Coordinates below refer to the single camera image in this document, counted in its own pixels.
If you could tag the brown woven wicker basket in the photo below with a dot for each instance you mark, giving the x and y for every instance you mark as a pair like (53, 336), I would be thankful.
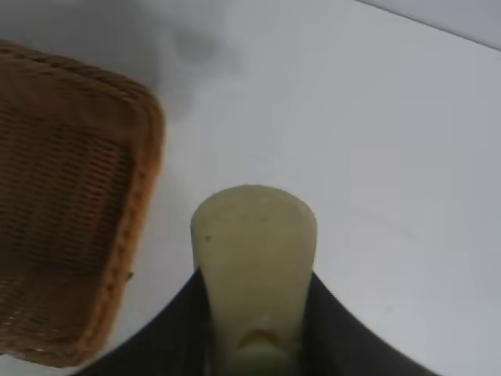
(66, 203)

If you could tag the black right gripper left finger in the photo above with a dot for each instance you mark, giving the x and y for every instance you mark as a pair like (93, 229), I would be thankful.
(164, 344)

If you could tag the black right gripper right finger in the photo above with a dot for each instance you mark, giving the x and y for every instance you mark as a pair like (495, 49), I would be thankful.
(352, 337)

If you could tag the pale yellow egg yolk pastry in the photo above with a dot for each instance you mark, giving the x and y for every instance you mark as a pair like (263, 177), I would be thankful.
(254, 266)

